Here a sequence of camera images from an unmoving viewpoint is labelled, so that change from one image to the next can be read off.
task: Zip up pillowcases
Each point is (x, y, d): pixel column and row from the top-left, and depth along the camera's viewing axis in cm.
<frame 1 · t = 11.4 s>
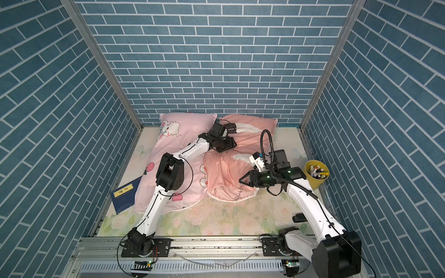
left hand: (236, 146, 104), fingers open
right hand: (245, 182, 75), fingers open
light pink cartoon pillow: (175, 131, 105), point 12 cm above the table
salmon pink feather pillow: (223, 170, 92), point 8 cm above the table
blue notebook yellow label: (123, 197, 89), point 2 cm above the table
yellow pen cup: (316, 172, 87), point 13 cm above the table

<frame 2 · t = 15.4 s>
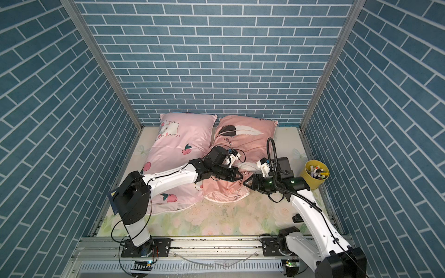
left hand: (246, 179, 79), fingers closed
right hand: (249, 185, 76), fingers open
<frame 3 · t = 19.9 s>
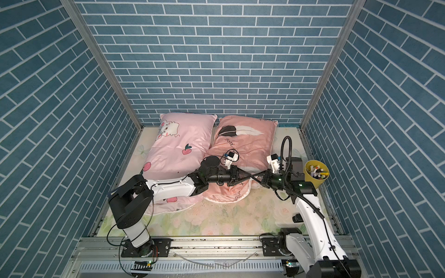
left hand: (254, 180, 72), fingers closed
right hand: (254, 177, 75), fingers closed
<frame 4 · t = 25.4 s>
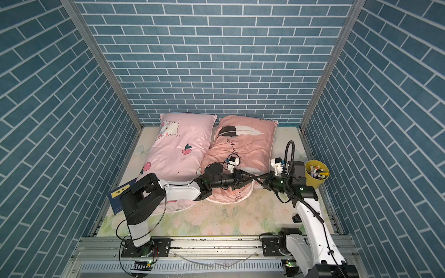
left hand: (257, 182, 74), fingers open
right hand: (257, 179, 76), fingers closed
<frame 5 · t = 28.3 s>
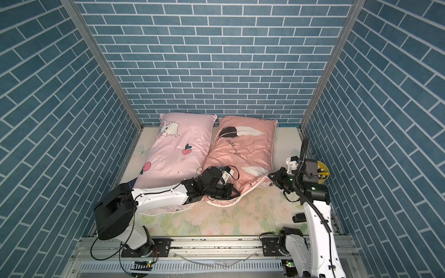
left hand: (243, 198, 76), fingers closed
right hand: (270, 175, 74), fingers closed
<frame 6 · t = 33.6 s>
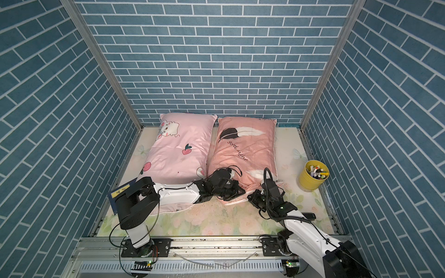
left hand: (250, 195, 80), fingers closed
right hand: (247, 196, 85), fingers closed
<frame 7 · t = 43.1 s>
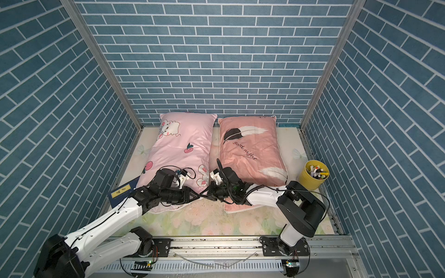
left hand: (201, 199, 76), fingers open
right hand: (199, 196, 77), fingers closed
